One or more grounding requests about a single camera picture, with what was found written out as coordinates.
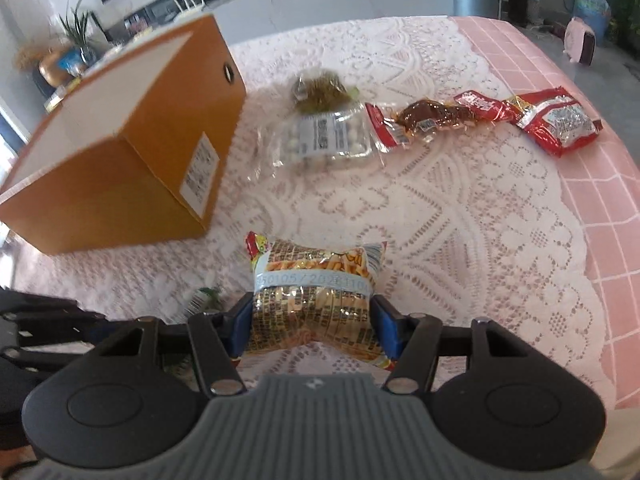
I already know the green striped snack packet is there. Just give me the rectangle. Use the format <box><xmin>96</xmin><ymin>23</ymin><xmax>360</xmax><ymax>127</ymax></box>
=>
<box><xmin>182</xmin><ymin>286</ymin><xmax>224</xmax><ymax>324</ymax></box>

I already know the red foil snack packet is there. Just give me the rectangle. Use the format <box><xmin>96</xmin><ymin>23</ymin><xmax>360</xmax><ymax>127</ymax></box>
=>
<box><xmin>502</xmin><ymin>86</ymin><xmax>604</xmax><ymax>159</ymax></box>

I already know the small potted grass plant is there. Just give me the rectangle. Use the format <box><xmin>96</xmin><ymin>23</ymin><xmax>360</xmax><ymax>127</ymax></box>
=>
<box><xmin>57</xmin><ymin>0</ymin><xmax>104</xmax><ymax>64</ymax></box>

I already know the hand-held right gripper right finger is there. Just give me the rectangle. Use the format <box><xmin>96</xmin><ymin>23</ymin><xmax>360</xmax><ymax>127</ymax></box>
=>
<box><xmin>371</xmin><ymin>295</ymin><xmax>533</xmax><ymax>395</ymax></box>

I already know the clear pickled greens packet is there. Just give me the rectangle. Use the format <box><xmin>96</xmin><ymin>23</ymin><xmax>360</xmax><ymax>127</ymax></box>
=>
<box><xmin>292</xmin><ymin>69</ymin><xmax>359</xmax><ymax>114</ymax></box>

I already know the orange cardboard box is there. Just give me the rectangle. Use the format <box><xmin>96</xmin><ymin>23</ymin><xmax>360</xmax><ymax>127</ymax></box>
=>
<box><xmin>0</xmin><ymin>14</ymin><xmax>247</xmax><ymax>256</ymax></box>

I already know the white lace tablecloth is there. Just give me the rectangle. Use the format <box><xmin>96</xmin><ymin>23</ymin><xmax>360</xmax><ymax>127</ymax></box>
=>
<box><xmin>0</xmin><ymin>15</ymin><xmax>617</xmax><ymax>412</ymax></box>

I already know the clear white balls packet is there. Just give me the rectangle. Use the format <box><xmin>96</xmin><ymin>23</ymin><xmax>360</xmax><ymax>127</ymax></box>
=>
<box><xmin>257</xmin><ymin>102</ymin><xmax>382</xmax><ymax>176</ymax></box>

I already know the golden noodle snack packet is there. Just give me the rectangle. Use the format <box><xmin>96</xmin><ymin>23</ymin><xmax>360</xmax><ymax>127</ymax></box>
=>
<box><xmin>244</xmin><ymin>231</ymin><xmax>389</xmax><ymax>371</ymax></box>

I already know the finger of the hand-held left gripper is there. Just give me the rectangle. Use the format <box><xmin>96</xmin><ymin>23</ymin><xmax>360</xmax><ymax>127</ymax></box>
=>
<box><xmin>0</xmin><ymin>288</ymin><xmax>109</xmax><ymax>360</ymax></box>

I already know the brown drumstick snack packet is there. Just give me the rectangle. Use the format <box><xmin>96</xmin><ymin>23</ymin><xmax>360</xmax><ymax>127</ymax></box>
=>
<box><xmin>364</xmin><ymin>90</ymin><xmax>517</xmax><ymax>154</ymax></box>

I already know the pink checked tablecloth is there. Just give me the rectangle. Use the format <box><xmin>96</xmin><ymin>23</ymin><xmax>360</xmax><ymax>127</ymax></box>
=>
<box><xmin>449</xmin><ymin>16</ymin><xmax>640</xmax><ymax>411</ymax></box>

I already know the golden round vase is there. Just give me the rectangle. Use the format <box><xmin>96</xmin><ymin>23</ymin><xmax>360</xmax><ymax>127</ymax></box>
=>
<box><xmin>38</xmin><ymin>48</ymin><xmax>76</xmax><ymax>86</ymax></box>

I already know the pink space heater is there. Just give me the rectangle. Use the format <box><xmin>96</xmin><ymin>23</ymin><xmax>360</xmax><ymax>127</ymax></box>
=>
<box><xmin>563</xmin><ymin>16</ymin><xmax>599</xmax><ymax>66</ymax></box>

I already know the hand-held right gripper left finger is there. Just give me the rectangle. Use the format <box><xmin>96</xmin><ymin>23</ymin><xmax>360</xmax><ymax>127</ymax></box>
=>
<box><xmin>97</xmin><ymin>292</ymin><xmax>253</xmax><ymax>397</ymax></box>

